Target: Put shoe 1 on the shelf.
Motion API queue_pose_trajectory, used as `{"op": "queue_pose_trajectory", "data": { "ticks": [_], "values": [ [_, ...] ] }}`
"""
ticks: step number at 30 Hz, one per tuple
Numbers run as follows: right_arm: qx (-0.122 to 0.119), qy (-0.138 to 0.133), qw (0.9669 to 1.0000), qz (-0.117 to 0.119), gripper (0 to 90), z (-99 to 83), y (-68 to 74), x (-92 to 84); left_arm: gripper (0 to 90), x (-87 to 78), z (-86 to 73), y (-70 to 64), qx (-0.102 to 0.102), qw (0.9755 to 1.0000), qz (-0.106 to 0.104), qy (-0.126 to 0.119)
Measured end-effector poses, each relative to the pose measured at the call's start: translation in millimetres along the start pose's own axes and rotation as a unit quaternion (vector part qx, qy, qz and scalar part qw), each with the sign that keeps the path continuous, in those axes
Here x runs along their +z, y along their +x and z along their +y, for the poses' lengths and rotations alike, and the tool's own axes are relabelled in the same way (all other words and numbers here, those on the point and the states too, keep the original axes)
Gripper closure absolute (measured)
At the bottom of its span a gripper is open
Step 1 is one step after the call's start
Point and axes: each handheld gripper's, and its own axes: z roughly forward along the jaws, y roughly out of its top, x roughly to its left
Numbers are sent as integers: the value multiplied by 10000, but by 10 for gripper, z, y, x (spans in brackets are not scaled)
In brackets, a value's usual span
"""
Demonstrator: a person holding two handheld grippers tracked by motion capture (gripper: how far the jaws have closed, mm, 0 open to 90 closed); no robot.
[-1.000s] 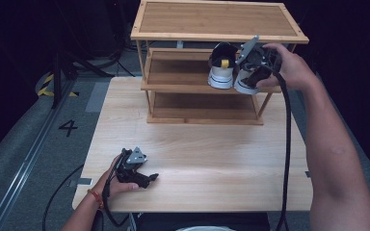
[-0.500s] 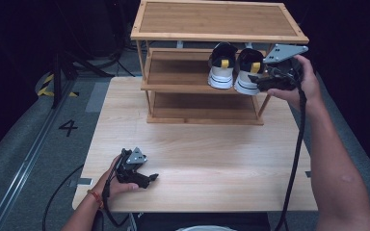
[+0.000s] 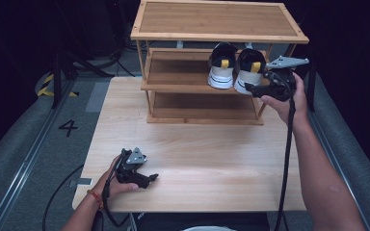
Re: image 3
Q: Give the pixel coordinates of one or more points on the person's left hand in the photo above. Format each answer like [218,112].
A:
[112,187]

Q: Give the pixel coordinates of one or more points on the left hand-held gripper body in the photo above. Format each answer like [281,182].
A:
[130,166]

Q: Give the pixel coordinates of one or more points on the black metal stand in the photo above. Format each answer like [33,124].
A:
[58,80]

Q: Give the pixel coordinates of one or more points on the wooden shoe rack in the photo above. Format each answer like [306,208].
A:
[218,19]

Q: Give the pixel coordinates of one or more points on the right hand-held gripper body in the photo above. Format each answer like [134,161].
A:
[281,83]

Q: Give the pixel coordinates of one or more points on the white and black sneaker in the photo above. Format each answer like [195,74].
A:
[249,80]
[221,77]

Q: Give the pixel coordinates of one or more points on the metal floor rail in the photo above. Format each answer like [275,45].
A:
[29,157]
[334,160]

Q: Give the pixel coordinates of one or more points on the person's right hand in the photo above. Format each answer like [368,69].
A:
[297,102]

